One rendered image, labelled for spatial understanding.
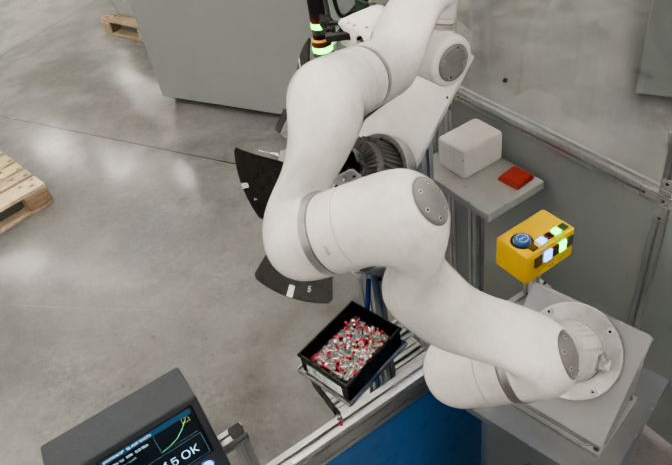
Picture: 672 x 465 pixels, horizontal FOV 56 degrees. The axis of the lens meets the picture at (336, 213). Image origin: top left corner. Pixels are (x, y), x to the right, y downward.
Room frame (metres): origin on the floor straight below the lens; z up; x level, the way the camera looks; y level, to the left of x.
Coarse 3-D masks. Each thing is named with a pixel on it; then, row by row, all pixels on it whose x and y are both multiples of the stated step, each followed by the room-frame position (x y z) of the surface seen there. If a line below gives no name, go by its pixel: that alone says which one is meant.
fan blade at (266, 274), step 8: (264, 264) 1.24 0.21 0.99; (256, 272) 1.24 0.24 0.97; (264, 272) 1.23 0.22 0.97; (272, 272) 1.22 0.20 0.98; (264, 280) 1.22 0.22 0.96; (272, 280) 1.21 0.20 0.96; (280, 280) 1.20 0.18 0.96; (288, 280) 1.19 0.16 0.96; (320, 280) 1.17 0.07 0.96; (328, 280) 1.17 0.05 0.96; (272, 288) 1.19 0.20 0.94; (280, 288) 1.19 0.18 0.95; (296, 288) 1.17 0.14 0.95; (304, 288) 1.17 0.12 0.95; (320, 288) 1.16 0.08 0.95; (328, 288) 1.15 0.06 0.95; (288, 296) 1.17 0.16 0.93; (296, 296) 1.16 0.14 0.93; (304, 296) 1.15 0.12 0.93; (312, 296) 1.15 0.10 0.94; (320, 296) 1.14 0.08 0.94; (328, 296) 1.14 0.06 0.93
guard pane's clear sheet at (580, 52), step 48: (384, 0) 2.30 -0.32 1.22; (480, 0) 1.85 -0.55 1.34; (528, 0) 1.68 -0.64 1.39; (576, 0) 1.53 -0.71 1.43; (624, 0) 1.41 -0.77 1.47; (480, 48) 1.84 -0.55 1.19; (528, 48) 1.67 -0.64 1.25; (576, 48) 1.52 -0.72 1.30; (624, 48) 1.39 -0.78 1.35; (480, 96) 1.84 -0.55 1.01; (528, 96) 1.66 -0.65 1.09; (576, 96) 1.50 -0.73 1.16; (624, 96) 1.37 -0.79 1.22; (576, 144) 1.49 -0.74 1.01; (624, 144) 1.35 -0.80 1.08
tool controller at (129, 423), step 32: (160, 384) 0.72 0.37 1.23; (96, 416) 0.68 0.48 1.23; (128, 416) 0.66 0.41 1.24; (160, 416) 0.64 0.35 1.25; (192, 416) 0.65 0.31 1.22; (64, 448) 0.62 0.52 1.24; (96, 448) 0.60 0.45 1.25; (128, 448) 0.60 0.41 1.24; (160, 448) 0.61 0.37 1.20; (192, 448) 0.62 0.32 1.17
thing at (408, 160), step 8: (368, 136) 1.53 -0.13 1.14; (376, 136) 1.50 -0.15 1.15; (384, 136) 1.48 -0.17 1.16; (392, 136) 1.47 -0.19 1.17; (400, 144) 1.42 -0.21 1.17; (400, 152) 1.41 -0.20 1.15; (408, 152) 1.41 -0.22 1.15; (408, 160) 1.38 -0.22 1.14; (408, 168) 1.36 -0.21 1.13; (416, 168) 1.37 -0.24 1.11
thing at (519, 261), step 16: (528, 224) 1.12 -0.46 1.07; (544, 224) 1.11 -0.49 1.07; (512, 240) 1.07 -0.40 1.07; (560, 240) 1.06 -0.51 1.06; (496, 256) 1.10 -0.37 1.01; (512, 256) 1.05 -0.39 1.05; (528, 256) 1.02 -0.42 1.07; (560, 256) 1.06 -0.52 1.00; (512, 272) 1.05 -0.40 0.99; (528, 272) 1.01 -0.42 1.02
